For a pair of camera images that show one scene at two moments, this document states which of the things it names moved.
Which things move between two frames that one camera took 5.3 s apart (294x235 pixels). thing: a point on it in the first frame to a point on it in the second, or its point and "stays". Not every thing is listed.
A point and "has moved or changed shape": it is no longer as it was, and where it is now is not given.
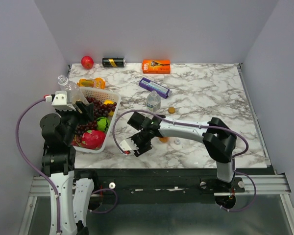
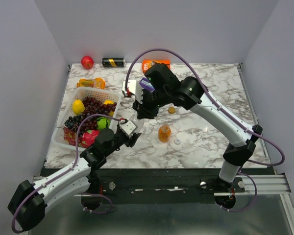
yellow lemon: x=106 y=102 stays
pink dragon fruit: x=93 y=139 stays
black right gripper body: x=142 y=142 to x=149 y=107
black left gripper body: x=72 y=119 to x=119 y=139
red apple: x=87 y=62 stays
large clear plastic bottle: x=74 y=94 has moved or changed shape
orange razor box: x=156 y=66 stays
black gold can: x=113 y=61 stays
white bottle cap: x=177 y=141 stays
